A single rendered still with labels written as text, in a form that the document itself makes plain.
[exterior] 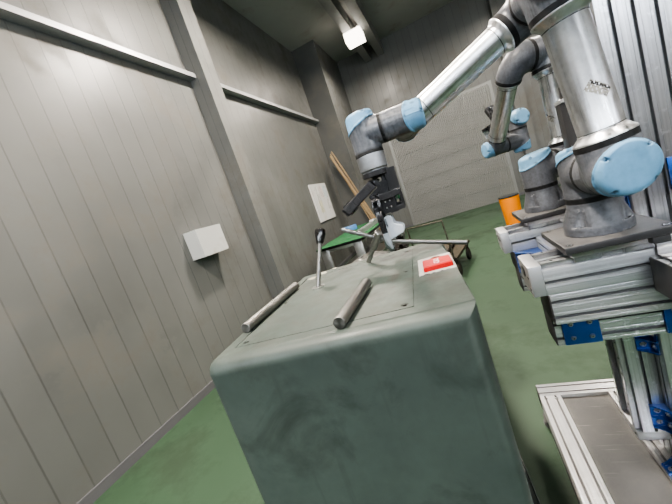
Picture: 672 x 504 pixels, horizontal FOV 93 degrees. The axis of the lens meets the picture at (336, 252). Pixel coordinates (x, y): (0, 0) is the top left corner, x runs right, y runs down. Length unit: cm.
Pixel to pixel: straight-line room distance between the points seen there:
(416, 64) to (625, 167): 1034
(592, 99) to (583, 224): 32
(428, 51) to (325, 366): 1083
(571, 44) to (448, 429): 77
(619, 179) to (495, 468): 61
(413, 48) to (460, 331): 1087
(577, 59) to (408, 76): 1020
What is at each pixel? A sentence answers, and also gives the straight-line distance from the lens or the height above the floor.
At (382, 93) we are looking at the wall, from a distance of 1106.
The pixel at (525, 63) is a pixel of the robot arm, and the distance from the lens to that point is 156.
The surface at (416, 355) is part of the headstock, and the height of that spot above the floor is 120.
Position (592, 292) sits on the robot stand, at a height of 102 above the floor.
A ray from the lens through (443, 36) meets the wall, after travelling 1122.
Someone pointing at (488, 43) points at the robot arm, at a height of 170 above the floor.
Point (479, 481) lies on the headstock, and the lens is 65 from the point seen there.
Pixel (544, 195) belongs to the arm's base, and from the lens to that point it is 151.
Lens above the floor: 145
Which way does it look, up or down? 8 degrees down
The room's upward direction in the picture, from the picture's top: 19 degrees counter-clockwise
